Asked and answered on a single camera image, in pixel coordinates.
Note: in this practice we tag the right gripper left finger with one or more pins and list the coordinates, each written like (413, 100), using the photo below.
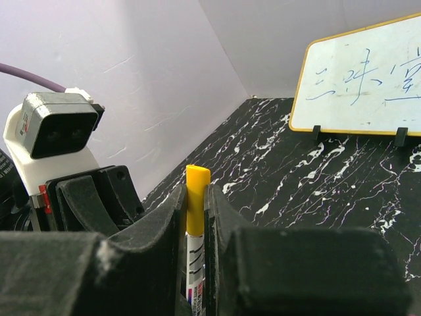
(137, 271)

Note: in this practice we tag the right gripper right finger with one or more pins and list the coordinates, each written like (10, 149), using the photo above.
(255, 270)

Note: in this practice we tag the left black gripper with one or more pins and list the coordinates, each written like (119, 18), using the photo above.
(99, 200)

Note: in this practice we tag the white pen yellow tip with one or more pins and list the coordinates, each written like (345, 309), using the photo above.
(195, 272)

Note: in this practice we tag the yellow pen cap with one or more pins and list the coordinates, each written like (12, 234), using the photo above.
(197, 179)

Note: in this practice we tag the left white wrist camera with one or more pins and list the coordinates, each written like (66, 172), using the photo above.
(47, 136)

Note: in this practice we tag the small whiteboard with wooden frame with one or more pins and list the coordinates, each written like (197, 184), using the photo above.
(365, 81)

